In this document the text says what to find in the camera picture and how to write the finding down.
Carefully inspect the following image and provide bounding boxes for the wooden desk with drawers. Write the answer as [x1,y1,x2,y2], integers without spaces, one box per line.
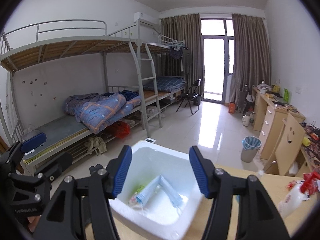
[251,86,307,160]

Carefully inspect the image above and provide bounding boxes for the glass balcony door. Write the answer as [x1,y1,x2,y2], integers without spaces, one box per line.
[200,17,235,103]

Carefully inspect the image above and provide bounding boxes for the brown curtain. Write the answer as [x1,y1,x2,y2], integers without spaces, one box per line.
[160,14,203,100]
[231,14,272,112]

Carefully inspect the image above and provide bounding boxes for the blue plaid blanket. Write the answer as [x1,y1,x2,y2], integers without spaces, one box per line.
[144,76,187,92]

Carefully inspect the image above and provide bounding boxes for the white bottle with red pump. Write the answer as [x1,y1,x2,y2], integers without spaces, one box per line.
[277,171,320,219]

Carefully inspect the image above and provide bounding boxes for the red plastic bag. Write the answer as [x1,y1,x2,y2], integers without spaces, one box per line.
[110,120,131,139]

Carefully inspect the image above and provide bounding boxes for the grey mattress pad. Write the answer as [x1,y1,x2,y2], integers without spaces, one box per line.
[24,115,90,161]

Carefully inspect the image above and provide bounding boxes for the beige cloth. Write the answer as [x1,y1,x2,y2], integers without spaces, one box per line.
[85,136,107,155]

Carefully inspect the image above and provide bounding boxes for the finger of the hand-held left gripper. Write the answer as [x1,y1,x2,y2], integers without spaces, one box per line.
[10,152,73,202]
[0,133,47,171]

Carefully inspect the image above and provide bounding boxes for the white foam box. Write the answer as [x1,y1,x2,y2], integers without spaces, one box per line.
[109,141,215,240]

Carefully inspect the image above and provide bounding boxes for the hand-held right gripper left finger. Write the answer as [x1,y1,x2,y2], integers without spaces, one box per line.
[32,145,133,240]

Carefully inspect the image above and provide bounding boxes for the blue orange plaid quilt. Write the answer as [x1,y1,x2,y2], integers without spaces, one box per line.
[65,92,142,133]

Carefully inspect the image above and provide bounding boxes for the white air conditioner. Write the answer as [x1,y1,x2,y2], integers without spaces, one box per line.
[134,12,155,26]

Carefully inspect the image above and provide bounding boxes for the hanging dark clothes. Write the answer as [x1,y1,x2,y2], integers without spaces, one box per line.
[168,40,193,73]

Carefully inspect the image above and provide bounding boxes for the black folding chair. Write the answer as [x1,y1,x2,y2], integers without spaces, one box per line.
[176,79,202,115]

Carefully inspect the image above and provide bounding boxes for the green packet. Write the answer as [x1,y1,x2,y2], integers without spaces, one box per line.
[131,184,149,195]

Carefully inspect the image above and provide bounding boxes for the grey metal bunk bed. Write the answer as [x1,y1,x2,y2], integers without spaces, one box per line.
[136,34,193,128]
[0,19,163,178]

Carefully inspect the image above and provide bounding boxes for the person's left hand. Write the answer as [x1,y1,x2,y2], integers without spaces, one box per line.
[26,216,40,233]

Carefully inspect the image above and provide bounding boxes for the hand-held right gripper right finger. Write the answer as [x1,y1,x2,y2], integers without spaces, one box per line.
[189,145,292,240]

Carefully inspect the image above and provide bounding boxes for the red snack packet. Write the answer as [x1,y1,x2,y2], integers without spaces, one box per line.
[287,180,304,190]

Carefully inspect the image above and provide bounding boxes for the grey trash bin blue bag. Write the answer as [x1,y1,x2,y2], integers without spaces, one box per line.
[241,136,262,163]

